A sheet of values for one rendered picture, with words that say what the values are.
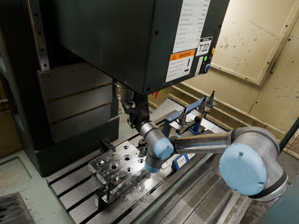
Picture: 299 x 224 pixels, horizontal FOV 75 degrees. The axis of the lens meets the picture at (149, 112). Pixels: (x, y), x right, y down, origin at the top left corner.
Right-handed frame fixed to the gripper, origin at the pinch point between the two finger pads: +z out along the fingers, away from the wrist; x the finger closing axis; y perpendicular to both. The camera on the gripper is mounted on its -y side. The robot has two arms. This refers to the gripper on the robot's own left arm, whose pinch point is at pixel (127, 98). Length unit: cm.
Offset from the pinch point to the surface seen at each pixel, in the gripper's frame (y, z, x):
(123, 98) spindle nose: -5.2, -6.4, -5.5
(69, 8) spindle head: -33.2, 23.6, -19.2
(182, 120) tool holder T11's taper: 14.6, -10.4, 32.1
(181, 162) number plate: 45, -19, 35
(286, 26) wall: -38, -4, 103
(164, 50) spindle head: -31.9, -20.3, 0.2
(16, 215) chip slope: 75, 6, -61
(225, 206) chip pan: 70, -49, 60
